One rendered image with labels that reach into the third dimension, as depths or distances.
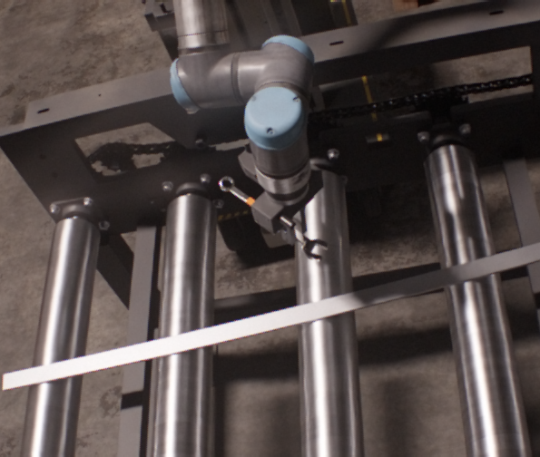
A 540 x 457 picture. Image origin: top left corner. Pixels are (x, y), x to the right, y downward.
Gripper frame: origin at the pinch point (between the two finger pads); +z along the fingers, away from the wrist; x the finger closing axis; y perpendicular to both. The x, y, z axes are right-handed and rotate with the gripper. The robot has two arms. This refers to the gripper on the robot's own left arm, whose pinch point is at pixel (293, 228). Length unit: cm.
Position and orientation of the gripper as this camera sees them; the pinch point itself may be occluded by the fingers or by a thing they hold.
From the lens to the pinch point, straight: 155.9
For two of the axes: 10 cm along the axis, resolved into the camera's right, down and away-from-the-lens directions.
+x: 6.8, -6.5, 3.4
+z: 1.1, 5.4, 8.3
